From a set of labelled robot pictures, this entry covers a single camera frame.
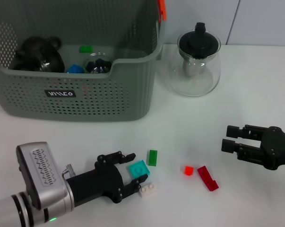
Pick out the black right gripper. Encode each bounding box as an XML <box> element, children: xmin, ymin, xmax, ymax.
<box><xmin>220</xmin><ymin>124</ymin><xmax>285</xmax><ymax>171</ymax></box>

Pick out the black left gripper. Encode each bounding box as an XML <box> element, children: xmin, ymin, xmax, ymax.
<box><xmin>65</xmin><ymin>151</ymin><xmax>149</xmax><ymax>204</ymax></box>

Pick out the teal square toy plate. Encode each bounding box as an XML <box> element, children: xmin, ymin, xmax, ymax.
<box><xmin>128</xmin><ymin>160</ymin><xmax>151</xmax><ymax>180</ymax></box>

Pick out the white toy brick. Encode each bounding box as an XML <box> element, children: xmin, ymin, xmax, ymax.
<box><xmin>138</xmin><ymin>182</ymin><xmax>157</xmax><ymax>199</ymax></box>

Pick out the glass teacup black sleeve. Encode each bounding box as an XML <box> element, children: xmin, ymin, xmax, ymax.
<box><xmin>82</xmin><ymin>52</ymin><xmax>114</xmax><ymax>75</ymax></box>
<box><xmin>35</xmin><ymin>49</ymin><xmax>66</xmax><ymax>73</ymax></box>

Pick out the blue square toy plate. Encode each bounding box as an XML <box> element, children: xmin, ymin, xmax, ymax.
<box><xmin>66</xmin><ymin>63</ymin><xmax>84</xmax><ymax>74</ymax></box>

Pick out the green toy brick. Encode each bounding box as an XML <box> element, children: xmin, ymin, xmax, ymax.
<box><xmin>78</xmin><ymin>45</ymin><xmax>94</xmax><ymax>54</ymax></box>
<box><xmin>146</xmin><ymin>149</ymin><xmax>158</xmax><ymax>167</ymax></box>

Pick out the grey perforated plastic storage bin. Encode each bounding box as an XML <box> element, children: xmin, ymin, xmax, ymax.
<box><xmin>0</xmin><ymin>0</ymin><xmax>168</xmax><ymax>123</ymax></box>

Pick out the dark red long brick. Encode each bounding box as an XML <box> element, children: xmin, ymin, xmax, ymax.
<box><xmin>197</xmin><ymin>165</ymin><xmax>220</xmax><ymax>192</ymax></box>

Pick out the small red toy brick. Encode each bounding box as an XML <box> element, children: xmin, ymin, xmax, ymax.
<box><xmin>180</xmin><ymin>166</ymin><xmax>195</xmax><ymax>176</ymax></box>

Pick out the clear glass teapot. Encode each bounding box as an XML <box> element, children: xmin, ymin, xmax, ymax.
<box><xmin>160</xmin><ymin>32</ymin><xmax>221</xmax><ymax>97</ymax></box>

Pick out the black lid with steel strainer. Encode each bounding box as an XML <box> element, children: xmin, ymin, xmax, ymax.
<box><xmin>179</xmin><ymin>22</ymin><xmax>221</xmax><ymax>77</ymax></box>

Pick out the dark clay teapot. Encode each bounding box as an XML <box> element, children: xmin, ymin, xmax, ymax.
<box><xmin>13</xmin><ymin>35</ymin><xmax>62</xmax><ymax>71</ymax></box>

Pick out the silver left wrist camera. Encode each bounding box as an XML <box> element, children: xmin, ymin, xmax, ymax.
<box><xmin>16</xmin><ymin>141</ymin><xmax>68</xmax><ymax>210</ymax></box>

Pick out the orange bin handle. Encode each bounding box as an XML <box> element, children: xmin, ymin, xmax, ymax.
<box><xmin>157</xmin><ymin>0</ymin><xmax>168</xmax><ymax>21</ymax></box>

